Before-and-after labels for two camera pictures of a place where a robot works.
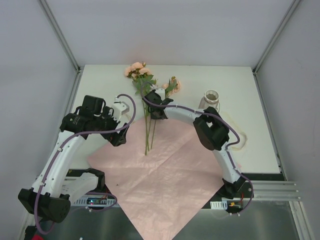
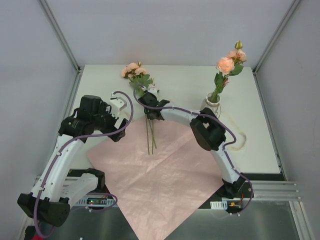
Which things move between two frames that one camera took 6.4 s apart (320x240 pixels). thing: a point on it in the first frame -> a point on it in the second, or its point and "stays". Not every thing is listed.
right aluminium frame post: x=293 y=6 stays
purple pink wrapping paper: x=158 y=193 stays
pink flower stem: x=172 y=86 -> x=232 y=64
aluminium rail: x=274 y=190 stays
